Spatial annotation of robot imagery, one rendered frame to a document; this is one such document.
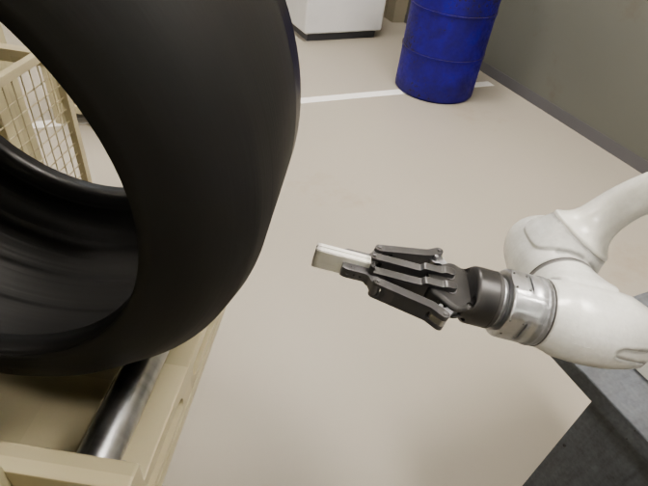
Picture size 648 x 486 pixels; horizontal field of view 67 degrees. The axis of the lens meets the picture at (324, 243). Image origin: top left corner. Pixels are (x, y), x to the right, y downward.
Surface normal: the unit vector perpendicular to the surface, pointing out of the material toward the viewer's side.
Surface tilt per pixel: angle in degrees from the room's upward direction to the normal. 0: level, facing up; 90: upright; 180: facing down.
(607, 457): 90
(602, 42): 90
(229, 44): 65
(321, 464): 0
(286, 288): 0
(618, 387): 0
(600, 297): 10
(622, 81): 90
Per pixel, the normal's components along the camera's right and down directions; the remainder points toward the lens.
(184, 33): 0.60, 0.25
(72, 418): 0.10, -0.76
